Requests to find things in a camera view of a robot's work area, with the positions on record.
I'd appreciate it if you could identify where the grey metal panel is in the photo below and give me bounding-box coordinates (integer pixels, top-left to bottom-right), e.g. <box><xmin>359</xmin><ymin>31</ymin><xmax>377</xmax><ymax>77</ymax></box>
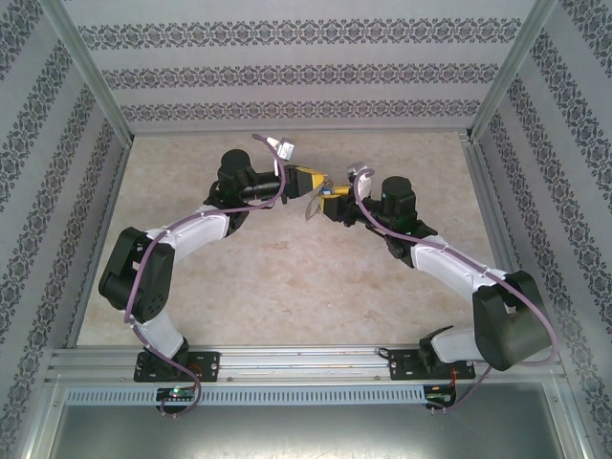
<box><xmin>47</xmin><ymin>404</ymin><xmax>582</xmax><ymax>459</ymax></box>

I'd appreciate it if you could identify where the aluminium frame rail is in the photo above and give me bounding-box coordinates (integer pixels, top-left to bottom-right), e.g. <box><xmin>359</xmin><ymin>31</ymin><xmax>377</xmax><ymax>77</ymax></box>
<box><xmin>461</xmin><ymin>133</ymin><xmax>544</xmax><ymax>343</ymax></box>
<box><xmin>64</xmin><ymin>138</ymin><xmax>133</xmax><ymax>348</ymax></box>
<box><xmin>128</xmin><ymin>124</ymin><xmax>472</xmax><ymax>138</ymax></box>

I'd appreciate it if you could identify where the long aluminium mounting rail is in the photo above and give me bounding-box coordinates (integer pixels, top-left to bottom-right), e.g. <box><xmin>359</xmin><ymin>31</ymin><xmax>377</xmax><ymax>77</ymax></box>
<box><xmin>45</xmin><ymin>346</ymin><xmax>568</xmax><ymax>383</ymax></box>

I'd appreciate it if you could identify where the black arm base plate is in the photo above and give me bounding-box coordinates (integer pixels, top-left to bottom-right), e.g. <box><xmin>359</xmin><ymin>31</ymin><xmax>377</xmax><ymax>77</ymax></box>
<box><xmin>389</xmin><ymin>348</ymin><xmax>477</xmax><ymax>383</ymax></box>
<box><xmin>133</xmin><ymin>351</ymin><xmax>221</xmax><ymax>383</ymax></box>

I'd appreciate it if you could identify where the aluminium frame post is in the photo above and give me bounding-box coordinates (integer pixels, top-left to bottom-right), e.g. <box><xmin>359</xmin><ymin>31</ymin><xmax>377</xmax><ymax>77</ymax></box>
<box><xmin>40</xmin><ymin>0</ymin><xmax>135</xmax><ymax>144</ymax></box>
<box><xmin>466</xmin><ymin>0</ymin><xmax>560</xmax><ymax>142</ymax></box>

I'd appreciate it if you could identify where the grey slotted cable duct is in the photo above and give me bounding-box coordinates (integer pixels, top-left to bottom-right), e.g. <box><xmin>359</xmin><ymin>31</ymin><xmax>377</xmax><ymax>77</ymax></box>
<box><xmin>64</xmin><ymin>385</ymin><xmax>426</xmax><ymax>406</ymax></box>

